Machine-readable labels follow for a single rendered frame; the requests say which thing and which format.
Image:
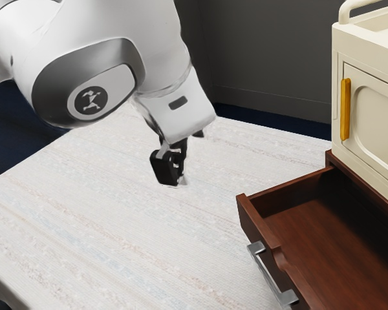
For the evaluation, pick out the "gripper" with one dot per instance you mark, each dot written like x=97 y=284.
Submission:
x=178 y=146

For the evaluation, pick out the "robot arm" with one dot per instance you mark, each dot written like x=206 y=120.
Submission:
x=84 y=48

